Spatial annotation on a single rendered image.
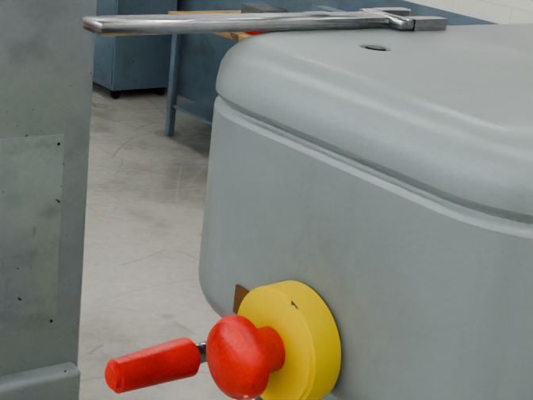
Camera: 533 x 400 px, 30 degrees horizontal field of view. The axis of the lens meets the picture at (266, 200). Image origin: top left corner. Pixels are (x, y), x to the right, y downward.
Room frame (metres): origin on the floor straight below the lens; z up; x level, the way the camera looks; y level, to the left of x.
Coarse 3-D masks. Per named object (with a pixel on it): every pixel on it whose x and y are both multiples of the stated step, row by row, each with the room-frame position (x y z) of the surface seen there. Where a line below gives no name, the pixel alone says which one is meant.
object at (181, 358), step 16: (144, 352) 0.50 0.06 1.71; (160, 352) 0.50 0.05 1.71; (176, 352) 0.51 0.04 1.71; (192, 352) 0.51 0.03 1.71; (112, 368) 0.49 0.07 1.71; (128, 368) 0.49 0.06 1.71; (144, 368) 0.49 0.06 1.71; (160, 368) 0.50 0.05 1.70; (176, 368) 0.50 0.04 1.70; (192, 368) 0.51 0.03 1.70; (112, 384) 0.48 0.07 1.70; (128, 384) 0.48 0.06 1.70; (144, 384) 0.49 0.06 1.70
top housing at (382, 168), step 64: (256, 64) 0.49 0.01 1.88; (320, 64) 0.48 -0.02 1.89; (384, 64) 0.49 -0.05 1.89; (448, 64) 0.51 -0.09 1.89; (512, 64) 0.54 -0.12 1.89; (256, 128) 0.48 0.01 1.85; (320, 128) 0.45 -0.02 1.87; (384, 128) 0.42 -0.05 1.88; (448, 128) 0.40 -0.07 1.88; (512, 128) 0.39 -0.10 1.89; (256, 192) 0.48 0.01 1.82; (320, 192) 0.44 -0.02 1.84; (384, 192) 0.41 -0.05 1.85; (448, 192) 0.39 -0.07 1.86; (512, 192) 0.37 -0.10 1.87; (256, 256) 0.47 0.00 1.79; (320, 256) 0.44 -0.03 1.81; (384, 256) 0.41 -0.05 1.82; (448, 256) 0.38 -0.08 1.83; (512, 256) 0.37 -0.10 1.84; (384, 320) 0.40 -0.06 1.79; (448, 320) 0.38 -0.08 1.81; (512, 320) 0.37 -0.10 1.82; (384, 384) 0.40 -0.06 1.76; (448, 384) 0.38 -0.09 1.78; (512, 384) 0.37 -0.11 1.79
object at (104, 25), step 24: (96, 24) 0.48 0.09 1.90; (120, 24) 0.49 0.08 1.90; (144, 24) 0.50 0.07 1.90; (168, 24) 0.50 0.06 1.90; (192, 24) 0.51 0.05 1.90; (216, 24) 0.52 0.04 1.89; (240, 24) 0.54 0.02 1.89; (264, 24) 0.55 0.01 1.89; (288, 24) 0.56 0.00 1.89; (312, 24) 0.57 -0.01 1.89; (336, 24) 0.58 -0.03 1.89; (360, 24) 0.60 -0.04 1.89; (384, 24) 0.61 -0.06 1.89; (408, 24) 0.61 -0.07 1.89; (432, 24) 0.62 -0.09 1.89
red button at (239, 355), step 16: (224, 320) 0.42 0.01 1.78; (240, 320) 0.41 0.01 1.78; (208, 336) 0.42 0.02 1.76; (224, 336) 0.41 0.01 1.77; (240, 336) 0.41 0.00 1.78; (256, 336) 0.41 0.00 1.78; (272, 336) 0.42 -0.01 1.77; (208, 352) 0.42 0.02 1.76; (224, 352) 0.41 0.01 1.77; (240, 352) 0.40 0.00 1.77; (256, 352) 0.40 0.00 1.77; (272, 352) 0.41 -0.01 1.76; (224, 368) 0.41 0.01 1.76; (240, 368) 0.40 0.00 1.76; (256, 368) 0.40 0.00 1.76; (272, 368) 0.41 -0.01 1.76; (224, 384) 0.40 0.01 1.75; (240, 384) 0.40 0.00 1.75; (256, 384) 0.40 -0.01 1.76
